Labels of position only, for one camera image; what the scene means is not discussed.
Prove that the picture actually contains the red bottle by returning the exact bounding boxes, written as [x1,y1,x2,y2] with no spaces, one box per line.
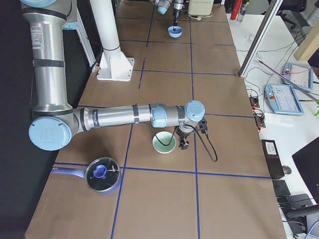
[230,0,242,20]

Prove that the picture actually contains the aluminium frame post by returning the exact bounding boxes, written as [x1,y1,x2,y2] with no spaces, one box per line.
[238,0,283,77]

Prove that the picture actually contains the clear plastic bottle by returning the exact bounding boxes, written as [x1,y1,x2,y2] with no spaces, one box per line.
[236,0,249,22]

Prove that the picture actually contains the teach pendant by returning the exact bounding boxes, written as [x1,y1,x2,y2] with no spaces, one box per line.
[283,63,314,92]
[264,84,304,116]

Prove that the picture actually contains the green bowl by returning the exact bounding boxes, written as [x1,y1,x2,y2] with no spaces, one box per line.
[152,131,176,154]

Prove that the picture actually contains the white pedestal column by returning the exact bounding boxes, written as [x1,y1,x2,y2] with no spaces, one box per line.
[90,0,135,82]

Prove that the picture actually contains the black power adapter box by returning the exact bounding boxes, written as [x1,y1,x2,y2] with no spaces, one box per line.
[261,139,284,180]

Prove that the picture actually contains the reacher grabber tool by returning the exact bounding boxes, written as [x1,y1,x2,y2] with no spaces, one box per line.
[255,58,319,105]

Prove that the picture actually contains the blue saucepan with lid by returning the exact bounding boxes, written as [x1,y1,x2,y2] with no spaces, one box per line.
[51,157,122,195]

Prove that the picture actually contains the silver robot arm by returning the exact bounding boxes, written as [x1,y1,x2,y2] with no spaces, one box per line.
[150,0,184,25]
[21,0,205,151]

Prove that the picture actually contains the near teach pendant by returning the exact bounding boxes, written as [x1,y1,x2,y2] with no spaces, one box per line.
[264,84,304,116]

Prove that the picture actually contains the black monitor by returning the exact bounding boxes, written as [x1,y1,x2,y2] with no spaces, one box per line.
[292,137,319,203]

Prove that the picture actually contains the far teach pendant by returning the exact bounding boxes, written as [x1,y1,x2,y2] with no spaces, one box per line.
[283,63,314,92]

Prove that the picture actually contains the blue bowl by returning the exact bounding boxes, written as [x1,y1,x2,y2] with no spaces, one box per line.
[167,26,183,38]

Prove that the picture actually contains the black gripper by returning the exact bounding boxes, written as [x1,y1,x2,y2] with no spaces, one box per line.
[173,8,180,22]
[175,126,196,150]

